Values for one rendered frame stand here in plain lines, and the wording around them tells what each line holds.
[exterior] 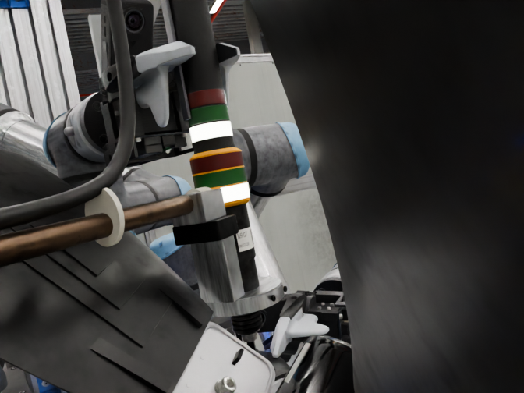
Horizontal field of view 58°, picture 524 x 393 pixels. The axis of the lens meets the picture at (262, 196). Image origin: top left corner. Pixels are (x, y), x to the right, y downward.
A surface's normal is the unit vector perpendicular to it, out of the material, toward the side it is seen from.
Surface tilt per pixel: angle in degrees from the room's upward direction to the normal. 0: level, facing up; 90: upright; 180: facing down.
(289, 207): 90
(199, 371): 53
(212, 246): 90
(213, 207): 90
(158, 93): 90
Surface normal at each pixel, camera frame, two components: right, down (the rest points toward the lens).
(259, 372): 0.54, -0.68
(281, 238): 0.49, -0.04
